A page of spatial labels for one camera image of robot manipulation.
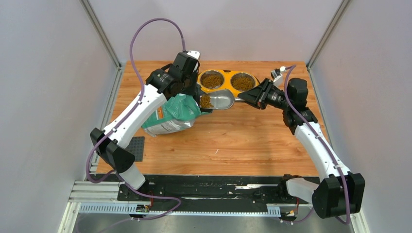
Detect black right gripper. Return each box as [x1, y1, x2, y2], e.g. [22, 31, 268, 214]
[238, 78, 291, 111]

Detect grey metal scoop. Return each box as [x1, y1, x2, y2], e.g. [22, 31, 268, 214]
[198, 89, 244, 110]

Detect green pet food bag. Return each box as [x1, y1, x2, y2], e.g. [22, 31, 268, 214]
[141, 94, 208, 137]

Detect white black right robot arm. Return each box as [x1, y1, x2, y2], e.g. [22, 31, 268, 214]
[238, 78, 365, 219]

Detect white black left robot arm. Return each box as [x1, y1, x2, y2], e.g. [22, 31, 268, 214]
[90, 50, 200, 200]

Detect brown kibble pet food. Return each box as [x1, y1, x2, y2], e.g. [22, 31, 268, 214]
[198, 70, 258, 110]

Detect yellow double pet bowl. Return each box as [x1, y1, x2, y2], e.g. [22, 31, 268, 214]
[197, 69, 260, 97]

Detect dark grey building plate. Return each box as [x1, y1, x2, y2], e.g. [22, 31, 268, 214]
[126, 136, 145, 162]

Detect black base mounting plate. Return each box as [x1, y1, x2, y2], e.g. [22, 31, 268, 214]
[86, 174, 323, 213]

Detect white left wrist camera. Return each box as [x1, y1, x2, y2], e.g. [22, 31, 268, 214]
[186, 50, 200, 71]

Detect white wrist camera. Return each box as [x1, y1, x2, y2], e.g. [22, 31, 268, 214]
[186, 50, 200, 71]
[271, 66, 287, 86]

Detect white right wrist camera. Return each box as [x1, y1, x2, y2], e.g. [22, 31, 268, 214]
[271, 66, 287, 86]

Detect aluminium frame post left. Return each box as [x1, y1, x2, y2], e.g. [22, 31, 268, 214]
[79, 0, 122, 70]

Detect aluminium frame post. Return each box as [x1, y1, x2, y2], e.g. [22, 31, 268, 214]
[79, 0, 122, 70]
[306, 0, 352, 71]

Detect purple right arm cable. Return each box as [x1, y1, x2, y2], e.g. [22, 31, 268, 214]
[278, 65, 351, 225]

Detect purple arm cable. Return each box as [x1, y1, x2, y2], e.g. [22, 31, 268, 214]
[278, 65, 351, 225]
[85, 17, 188, 221]

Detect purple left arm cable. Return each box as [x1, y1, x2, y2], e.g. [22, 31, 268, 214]
[85, 17, 188, 221]

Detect aluminium frame post right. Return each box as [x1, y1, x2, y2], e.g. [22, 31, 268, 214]
[306, 0, 352, 71]

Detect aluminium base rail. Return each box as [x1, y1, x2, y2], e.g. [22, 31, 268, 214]
[69, 181, 312, 224]

